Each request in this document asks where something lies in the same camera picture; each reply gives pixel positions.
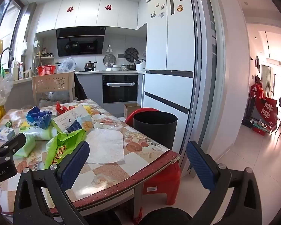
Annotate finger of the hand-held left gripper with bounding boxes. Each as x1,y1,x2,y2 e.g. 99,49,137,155
0,132,27,160

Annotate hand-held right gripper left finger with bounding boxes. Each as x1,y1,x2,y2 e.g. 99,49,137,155
13,141,90,225

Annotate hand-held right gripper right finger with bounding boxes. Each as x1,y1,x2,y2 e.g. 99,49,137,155
186,141,269,225

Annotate small blue white box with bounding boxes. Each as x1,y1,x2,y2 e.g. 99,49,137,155
0,127,15,142

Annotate lime green plastic bag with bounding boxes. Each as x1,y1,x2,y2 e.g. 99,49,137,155
44,129,87,170

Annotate light green wipes packet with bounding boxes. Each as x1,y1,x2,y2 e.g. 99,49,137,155
19,125,58,141

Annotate blue plastic bag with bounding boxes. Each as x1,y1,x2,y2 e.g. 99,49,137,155
26,106,52,129

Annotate white paper towel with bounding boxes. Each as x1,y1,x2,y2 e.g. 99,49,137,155
84,128,125,165

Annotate white green cardboard box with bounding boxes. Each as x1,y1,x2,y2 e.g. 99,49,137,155
51,105,94,133

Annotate red plastic bag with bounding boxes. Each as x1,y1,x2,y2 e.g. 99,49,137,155
55,101,69,115

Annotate black trash bin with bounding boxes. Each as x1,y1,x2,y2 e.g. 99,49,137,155
133,111,178,151

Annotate red plastic stool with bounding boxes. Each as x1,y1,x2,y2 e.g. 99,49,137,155
125,108,182,206

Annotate large clear plastic bag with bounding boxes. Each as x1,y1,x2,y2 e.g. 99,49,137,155
0,73,14,108

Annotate pile of plastic bags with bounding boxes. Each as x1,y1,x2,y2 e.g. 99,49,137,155
39,91,74,108

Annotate black kitchen faucet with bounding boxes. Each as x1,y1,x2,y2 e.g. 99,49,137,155
0,47,14,72

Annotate black cloth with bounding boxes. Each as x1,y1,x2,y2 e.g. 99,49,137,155
74,72,87,101

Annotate brown cardboard box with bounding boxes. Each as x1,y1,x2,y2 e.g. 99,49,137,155
124,103,141,118

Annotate red plastic basket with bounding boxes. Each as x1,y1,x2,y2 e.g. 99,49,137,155
37,65,56,76

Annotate grey base cabinet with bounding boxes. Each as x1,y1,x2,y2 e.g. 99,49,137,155
75,73,103,104

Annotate black built-in oven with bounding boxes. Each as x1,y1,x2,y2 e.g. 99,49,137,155
102,74,138,104

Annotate red printed gift bag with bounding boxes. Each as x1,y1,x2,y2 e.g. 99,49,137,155
249,82,278,132

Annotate white condiment shelf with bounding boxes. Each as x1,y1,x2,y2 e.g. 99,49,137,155
33,48,55,66

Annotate crumpled clear plastic bag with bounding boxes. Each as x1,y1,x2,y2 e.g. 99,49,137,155
57,57,76,74

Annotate black cooking pot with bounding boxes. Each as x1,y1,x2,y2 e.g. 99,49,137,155
84,61,98,71

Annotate round silver steamer rack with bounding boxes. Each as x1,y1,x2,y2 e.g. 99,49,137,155
103,54,116,67

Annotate white rice cooker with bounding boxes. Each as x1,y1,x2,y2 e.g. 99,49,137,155
135,59,146,72

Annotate black range hood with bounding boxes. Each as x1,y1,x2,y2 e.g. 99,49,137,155
56,26,106,57

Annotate round black divided tray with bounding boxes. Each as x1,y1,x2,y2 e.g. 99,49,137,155
125,47,140,62

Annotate white refrigerator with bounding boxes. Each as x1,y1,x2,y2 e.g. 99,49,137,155
142,0,197,146

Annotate white upper cabinets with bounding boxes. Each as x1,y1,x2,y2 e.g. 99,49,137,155
36,0,147,34

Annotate group of fridge magnets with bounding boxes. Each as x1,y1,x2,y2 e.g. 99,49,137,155
150,0,190,19

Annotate grey sliding door frame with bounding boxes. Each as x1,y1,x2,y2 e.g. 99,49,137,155
187,0,225,169

